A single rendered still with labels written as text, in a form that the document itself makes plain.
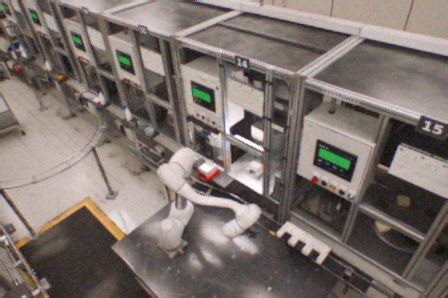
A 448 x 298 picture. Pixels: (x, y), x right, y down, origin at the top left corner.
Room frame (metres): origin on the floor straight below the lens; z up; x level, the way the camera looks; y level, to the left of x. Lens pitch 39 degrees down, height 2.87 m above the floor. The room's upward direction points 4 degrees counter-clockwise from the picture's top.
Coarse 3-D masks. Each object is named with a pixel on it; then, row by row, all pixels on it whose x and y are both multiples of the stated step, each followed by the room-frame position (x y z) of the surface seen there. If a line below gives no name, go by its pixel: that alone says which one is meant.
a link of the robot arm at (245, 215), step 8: (184, 184) 1.41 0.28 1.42; (176, 192) 1.39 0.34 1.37; (184, 192) 1.38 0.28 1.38; (192, 192) 1.39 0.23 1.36; (192, 200) 1.36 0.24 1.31; (200, 200) 1.36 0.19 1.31; (208, 200) 1.36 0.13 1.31; (216, 200) 1.36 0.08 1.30; (224, 200) 1.36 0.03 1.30; (232, 208) 1.33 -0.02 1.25; (240, 208) 1.32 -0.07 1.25; (248, 208) 1.33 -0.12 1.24; (256, 208) 1.32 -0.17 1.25; (240, 216) 1.29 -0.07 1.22; (248, 216) 1.28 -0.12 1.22; (256, 216) 1.28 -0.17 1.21; (240, 224) 1.27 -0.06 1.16; (248, 224) 1.26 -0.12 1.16
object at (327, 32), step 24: (216, 24) 2.64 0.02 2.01; (240, 24) 2.60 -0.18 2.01; (264, 24) 2.56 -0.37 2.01; (288, 24) 2.53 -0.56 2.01; (312, 24) 2.40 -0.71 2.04; (336, 24) 2.27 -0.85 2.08; (360, 24) 2.21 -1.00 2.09; (216, 48) 2.07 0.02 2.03; (240, 48) 2.10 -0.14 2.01; (264, 48) 2.07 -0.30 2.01; (288, 48) 2.05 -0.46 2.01; (336, 48) 1.96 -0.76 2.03; (288, 72) 1.66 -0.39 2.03; (288, 120) 1.61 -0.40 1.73; (288, 144) 1.60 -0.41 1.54; (240, 192) 2.07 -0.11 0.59
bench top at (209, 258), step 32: (224, 192) 1.99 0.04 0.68; (192, 224) 1.65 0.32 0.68; (224, 224) 1.63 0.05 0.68; (256, 224) 1.61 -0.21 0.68; (128, 256) 1.38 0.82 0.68; (160, 256) 1.36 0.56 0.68; (192, 256) 1.35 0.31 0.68; (224, 256) 1.33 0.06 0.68; (256, 256) 1.32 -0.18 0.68; (288, 256) 1.30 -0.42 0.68; (160, 288) 1.11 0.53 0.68; (192, 288) 1.09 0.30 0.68; (224, 288) 1.08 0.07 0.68; (256, 288) 1.06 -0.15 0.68; (288, 288) 1.05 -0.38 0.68; (320, 288) 1.04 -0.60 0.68
